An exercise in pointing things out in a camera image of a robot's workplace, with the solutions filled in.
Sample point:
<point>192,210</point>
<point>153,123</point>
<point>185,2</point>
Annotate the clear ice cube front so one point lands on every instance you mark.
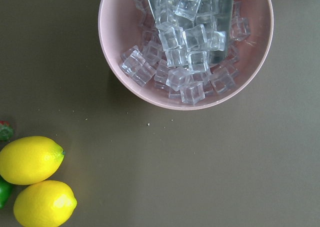
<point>192,93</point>

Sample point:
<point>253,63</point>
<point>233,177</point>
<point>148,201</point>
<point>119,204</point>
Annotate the clear ice cube centre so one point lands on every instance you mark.
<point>195,36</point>

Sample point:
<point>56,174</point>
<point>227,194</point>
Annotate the upper yellow lemon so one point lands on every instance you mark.
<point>30,160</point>

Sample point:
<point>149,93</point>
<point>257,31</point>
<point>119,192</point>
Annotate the clear ice cube left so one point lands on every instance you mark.
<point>133,63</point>

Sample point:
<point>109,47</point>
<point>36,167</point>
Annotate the clear ice cube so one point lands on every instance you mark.
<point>133,63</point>
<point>187,9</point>
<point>195,36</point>
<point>192,93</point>

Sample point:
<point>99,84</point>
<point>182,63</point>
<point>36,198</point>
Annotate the yellow lemon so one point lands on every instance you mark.
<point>49,203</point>
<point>30,160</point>

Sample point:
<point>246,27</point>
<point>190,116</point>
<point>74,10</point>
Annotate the clear plastic ice scoop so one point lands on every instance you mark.
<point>215,15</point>

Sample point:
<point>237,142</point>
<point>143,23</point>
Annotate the lower yellow lemon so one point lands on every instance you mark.
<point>49,203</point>

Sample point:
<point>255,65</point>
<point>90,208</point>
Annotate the pink bowl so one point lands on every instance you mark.
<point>118,31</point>

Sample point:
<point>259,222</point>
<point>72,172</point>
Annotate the red strawberry with leaves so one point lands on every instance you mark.
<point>6,131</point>

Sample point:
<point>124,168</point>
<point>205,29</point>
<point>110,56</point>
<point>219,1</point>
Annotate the clear ice cube top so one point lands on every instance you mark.
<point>187,9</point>

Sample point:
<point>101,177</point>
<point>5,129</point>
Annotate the green lime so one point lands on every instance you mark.
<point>5,191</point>

